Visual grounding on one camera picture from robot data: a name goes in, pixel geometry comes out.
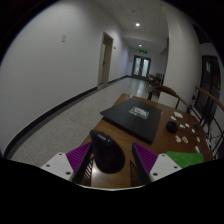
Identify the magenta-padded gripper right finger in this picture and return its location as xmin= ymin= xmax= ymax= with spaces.
xmin=131 ymin=142 xmax=183 ymax=186

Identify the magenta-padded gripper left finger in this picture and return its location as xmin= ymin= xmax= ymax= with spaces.
xmin=40 ymin=141 xmax=94 ymax=185

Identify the black vertical computer mouse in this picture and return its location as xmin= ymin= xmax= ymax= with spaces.
xmin=89 ymin=129 xmax=126 ymax=174

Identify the green mouse pad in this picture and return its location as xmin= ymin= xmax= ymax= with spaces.
xmin=165 ymin=150 xmax=205 ymax=169

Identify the black closed laptop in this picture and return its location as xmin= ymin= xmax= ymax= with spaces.
xmin=99 ymin=96 xmax=164 ymax=145

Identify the curved wooden armchair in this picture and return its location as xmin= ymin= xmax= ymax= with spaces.
xmin=146 ymin=84 xmax=193 ymax=114

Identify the wood-topped black metal railing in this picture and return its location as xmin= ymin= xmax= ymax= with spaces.
xmin=194 ymin=85 xmax=224 ymax=160

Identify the dark wooden chair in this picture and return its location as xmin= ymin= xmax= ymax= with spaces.
xmin=145 ymin=72 xmax=165 ymax=89

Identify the dark framed window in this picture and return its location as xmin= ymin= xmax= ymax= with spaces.
xmin=194 ymin=54 xmax=221 ymax=116

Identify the glass double door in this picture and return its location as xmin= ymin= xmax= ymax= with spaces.
xmin=131 ymin=54 xmax=152 ymax=79

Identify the open doorway frame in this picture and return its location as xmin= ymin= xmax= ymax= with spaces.
xmin=97 ymin=31 xmax=114 ymax=88

